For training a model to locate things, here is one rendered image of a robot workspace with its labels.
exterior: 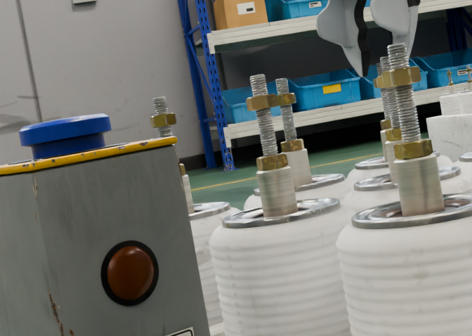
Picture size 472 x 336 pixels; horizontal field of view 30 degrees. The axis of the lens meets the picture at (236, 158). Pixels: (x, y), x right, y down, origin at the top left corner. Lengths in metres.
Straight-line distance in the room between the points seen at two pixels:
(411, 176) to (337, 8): 0.37
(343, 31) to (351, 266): 0.39
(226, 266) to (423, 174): 0.14
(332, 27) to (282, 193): 0.28
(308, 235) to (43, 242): 0.20
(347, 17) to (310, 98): 4.33
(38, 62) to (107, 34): 0.47
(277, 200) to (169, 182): 0.17
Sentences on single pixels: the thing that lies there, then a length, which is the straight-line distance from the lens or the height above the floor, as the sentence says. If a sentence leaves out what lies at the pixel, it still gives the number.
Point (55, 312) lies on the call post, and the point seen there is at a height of 0.25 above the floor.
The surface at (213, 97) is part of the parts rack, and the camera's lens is 4.98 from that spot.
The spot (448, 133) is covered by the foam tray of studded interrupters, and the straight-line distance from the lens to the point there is 3.14.
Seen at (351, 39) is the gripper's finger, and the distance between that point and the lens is 0.81.
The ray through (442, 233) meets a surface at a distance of 0.43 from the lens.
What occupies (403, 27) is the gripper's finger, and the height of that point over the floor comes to 0.37.
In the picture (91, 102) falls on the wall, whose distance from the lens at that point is 5.65.
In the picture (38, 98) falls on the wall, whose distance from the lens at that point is 5.64.
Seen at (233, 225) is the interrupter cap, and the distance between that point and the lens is 0.54.
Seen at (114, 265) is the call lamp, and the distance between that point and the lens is 0.36.
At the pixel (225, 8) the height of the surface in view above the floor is 0.91.
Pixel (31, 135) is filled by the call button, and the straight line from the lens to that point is 0.38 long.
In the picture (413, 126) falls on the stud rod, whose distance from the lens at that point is 0.46.
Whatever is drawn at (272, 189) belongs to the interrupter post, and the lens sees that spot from 0.55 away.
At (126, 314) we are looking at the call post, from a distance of 0.37.
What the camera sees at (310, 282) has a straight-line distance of 0.52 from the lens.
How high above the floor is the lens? 0.32
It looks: 3 degrees down
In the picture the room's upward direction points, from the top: 10 degrees counter-clockwise
